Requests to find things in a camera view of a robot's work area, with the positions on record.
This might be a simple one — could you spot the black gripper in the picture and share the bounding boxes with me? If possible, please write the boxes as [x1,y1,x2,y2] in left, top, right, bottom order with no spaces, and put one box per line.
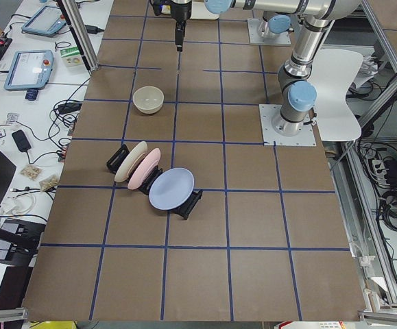
[170,0,192,51]

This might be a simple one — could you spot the white ceramic bowl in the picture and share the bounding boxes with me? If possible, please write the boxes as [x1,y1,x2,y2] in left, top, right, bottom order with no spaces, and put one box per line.
[132,86,165,114]

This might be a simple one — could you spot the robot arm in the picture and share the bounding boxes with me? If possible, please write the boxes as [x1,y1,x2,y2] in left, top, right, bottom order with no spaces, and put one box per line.
[204,0,361,136]
[256,11,291,39]

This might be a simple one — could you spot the white rectangular tray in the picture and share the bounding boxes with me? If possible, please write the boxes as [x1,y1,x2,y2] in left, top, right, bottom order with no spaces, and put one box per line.
[190,1,219,21]

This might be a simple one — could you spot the black power adapter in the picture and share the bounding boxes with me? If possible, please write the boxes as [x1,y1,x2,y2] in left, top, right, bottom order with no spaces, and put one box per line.
[85,25,104,34]

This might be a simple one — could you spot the green white box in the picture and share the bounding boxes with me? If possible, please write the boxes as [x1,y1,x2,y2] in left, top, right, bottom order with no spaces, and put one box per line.
[60,47,84,67]

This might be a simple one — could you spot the cream plate in rack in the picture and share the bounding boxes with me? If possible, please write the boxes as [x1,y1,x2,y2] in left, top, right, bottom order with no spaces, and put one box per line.
[114,141,147,182]

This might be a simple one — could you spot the far teach pendant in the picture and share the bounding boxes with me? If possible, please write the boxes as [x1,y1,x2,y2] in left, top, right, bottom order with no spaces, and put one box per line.
[21,5,67,37]

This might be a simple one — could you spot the teach pendant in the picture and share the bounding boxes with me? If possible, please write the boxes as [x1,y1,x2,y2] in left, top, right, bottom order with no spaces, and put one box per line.
[4,50,54,91]
[21,5,67,37]

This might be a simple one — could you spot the black plate rack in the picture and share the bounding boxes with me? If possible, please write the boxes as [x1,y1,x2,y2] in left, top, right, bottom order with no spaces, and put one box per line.
[106,141,203,220]

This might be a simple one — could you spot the pink plate in rack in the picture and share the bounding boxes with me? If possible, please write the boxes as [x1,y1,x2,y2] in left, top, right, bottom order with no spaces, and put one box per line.
[127,148,161,190]

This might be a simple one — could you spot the near teach pendant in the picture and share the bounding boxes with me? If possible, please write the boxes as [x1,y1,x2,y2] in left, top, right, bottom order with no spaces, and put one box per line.
[4,50,54,91]

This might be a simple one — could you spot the white chair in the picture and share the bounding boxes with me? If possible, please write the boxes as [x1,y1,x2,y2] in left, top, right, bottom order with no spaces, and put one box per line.
[309,49,363,142]

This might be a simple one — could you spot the light blue plate in rack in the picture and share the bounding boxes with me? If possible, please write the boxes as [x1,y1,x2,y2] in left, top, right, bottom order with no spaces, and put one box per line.
[149,168,195,210]

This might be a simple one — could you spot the black phone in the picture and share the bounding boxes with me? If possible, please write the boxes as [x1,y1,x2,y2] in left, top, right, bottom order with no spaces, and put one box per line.
[12,130,32,152]

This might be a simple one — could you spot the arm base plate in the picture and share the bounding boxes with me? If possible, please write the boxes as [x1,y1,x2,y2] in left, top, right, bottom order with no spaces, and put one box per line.
[259,104,316,147]
[247,18,291,47]

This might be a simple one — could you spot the aluminium frame post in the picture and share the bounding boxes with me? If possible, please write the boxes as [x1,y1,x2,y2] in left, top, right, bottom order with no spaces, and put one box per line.
[56,0,99,72]

